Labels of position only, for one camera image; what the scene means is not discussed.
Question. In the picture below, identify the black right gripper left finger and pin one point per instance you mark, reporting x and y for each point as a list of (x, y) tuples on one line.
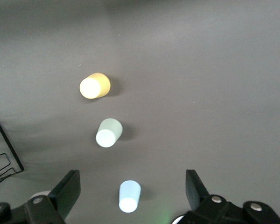
[(65, 193)]

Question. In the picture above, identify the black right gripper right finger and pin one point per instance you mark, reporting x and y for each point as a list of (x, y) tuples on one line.
[(200, 200)]

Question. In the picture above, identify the pale green plastic cup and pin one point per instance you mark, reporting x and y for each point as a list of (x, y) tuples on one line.
[(108, 133)]

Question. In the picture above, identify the yellow plastic cup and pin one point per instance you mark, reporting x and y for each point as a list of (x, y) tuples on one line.
[(94, 86)]

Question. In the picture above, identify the light blue plastic cup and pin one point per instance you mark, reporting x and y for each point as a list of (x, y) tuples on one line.
[(129, 196)]

